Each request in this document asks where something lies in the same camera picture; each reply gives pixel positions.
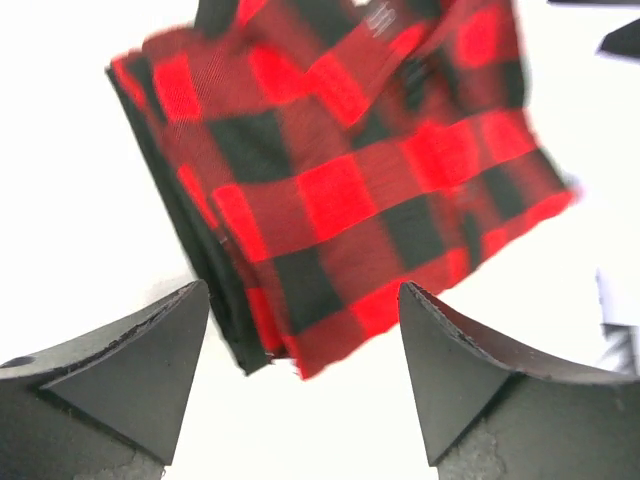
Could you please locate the red black plaid shirt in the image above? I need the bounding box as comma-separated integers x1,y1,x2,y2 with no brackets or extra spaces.
109,1,573,378

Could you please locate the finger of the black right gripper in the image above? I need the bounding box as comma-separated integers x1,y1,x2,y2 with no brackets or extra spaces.
598,19,640,61

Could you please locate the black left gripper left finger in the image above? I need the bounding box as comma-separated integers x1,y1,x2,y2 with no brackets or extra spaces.
1,280,209,480

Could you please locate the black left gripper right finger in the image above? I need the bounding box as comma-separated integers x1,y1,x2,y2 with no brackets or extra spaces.
399,282,639,480

